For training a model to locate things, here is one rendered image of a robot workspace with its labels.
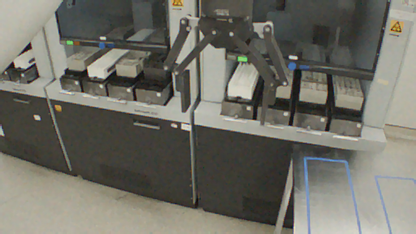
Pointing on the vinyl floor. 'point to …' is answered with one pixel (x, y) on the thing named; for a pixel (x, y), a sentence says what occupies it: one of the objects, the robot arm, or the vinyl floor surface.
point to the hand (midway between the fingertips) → (223, 109)
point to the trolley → (349, 192)
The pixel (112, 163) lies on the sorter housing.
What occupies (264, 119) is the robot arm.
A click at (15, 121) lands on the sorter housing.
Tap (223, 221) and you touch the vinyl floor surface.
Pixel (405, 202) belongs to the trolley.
